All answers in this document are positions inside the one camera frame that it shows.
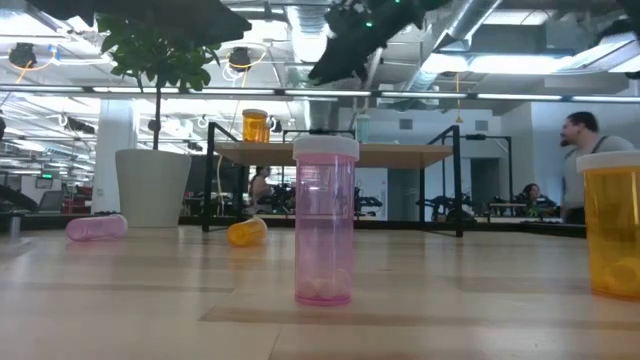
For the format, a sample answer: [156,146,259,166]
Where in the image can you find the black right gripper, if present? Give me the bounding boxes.
[307,29,381,85]

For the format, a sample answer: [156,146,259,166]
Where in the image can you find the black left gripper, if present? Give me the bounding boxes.
[192,7,253,46]

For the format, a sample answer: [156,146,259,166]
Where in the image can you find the teal medicine bottle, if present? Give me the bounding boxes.
[355,113,372,144]

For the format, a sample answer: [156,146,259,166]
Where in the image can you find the tall pink medicine bottle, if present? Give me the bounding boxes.
[292,135,361,307]

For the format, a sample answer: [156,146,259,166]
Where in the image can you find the small orange medicine bottle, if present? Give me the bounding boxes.
[226,216,269,248]

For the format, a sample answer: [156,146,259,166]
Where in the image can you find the small pink medicine bottle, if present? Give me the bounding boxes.
[65,214,129,243]

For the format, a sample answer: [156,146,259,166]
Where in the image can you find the wide orange medicine bottle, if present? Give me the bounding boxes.
[575,150,640,302]

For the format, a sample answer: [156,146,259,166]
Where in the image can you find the long led light bar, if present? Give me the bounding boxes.
[0,83,640,104]

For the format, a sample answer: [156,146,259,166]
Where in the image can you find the green leafy potted tree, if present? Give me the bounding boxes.
[97,12,224,151]

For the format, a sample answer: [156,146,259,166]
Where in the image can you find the black background robot station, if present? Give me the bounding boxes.
[269,182,296,216]
[355,187,385,217]

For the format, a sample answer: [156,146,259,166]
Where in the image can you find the person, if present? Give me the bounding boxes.
[558,110,637,225]
[248,165,274,214]
[517,182,556,219]

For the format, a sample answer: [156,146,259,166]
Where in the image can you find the white plant pot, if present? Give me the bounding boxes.
[114,148,193,229]

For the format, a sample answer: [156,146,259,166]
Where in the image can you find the silver round ventilation duct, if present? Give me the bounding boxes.
[283,0,341,91]
[402,0,505,92]

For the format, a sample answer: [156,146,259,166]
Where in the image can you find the wooden shelf black frame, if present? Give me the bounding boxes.
[201,121,465,239]

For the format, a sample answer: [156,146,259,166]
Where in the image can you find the black metal background frame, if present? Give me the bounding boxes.
[464,132,515,201]

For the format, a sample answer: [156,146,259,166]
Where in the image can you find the black aluminium rail frame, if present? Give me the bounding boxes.
[464,218,587,239]
[19,212,207,232]

